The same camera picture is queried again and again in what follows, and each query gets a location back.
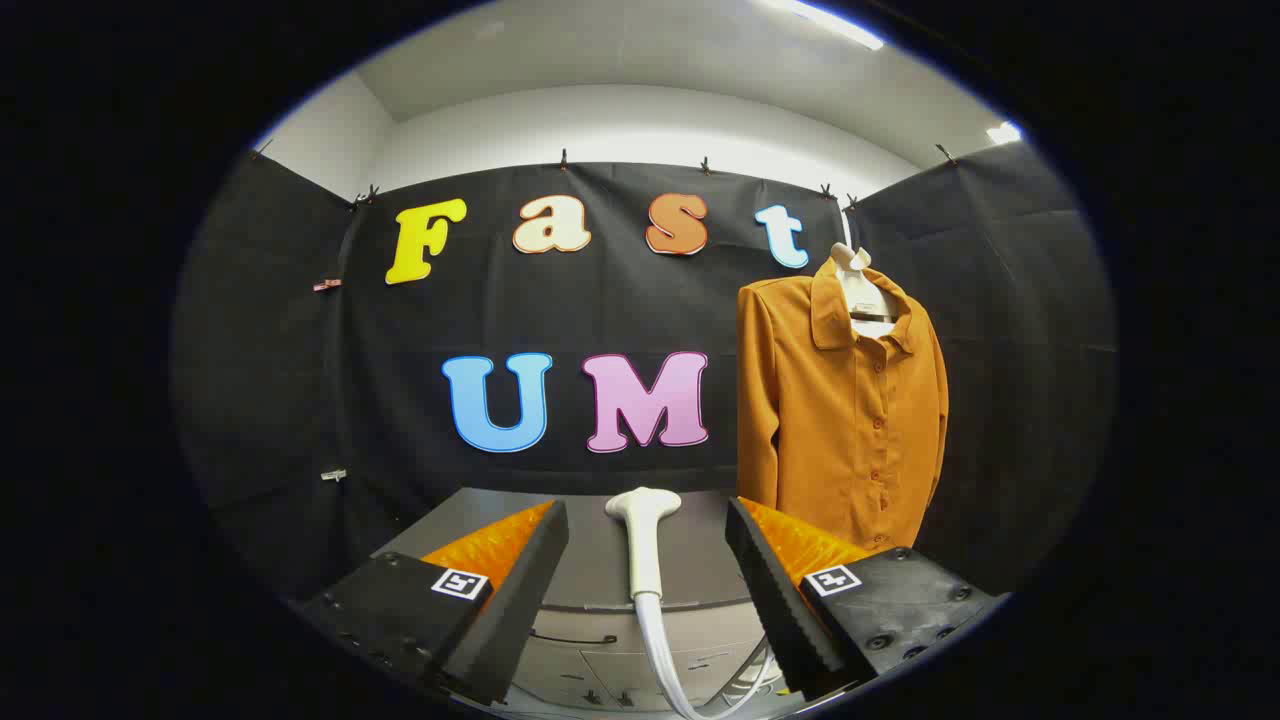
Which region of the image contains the white mannequin torso hanger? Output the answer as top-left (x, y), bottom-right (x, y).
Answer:
top-left (830, 215), bottom-right (901, 341)

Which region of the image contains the orange button shirt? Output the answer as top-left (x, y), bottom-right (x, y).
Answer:
top-left (737, 258), bottom-right (949, 556)

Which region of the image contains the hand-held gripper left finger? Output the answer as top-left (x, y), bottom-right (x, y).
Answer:
top-left (290, 500), bottom-right (571, 707)

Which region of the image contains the row of black clips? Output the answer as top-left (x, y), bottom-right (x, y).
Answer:
top-left (250, 140), bottom-right (961, 213)

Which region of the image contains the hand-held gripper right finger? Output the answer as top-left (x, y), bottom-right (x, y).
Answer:
top-left (725, 497), bottom-right (1006, 703)

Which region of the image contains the long ceiling light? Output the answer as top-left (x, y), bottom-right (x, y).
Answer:
top-left (760, 0), bottom-right (886, 51)

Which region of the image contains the black backdrop cloth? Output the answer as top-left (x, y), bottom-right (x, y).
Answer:
top-left (170, 140), bottom-right (1119, 601)

